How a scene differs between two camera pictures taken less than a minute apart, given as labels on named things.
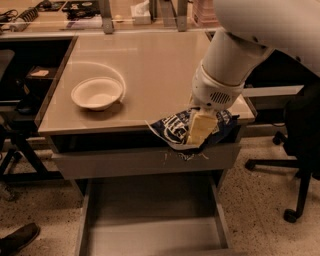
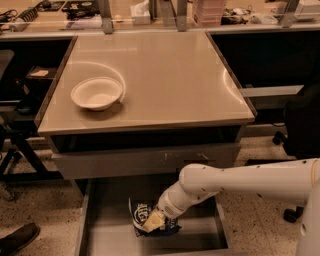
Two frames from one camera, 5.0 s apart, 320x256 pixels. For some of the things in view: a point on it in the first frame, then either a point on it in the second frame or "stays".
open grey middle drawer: [158, 216] stays
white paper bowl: [97, 93] stays
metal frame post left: [107, 18] stays
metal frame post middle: [182, 9] stays
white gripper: [213, 90] -> [169, 206]
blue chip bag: [173, 129] -> [141, 210]
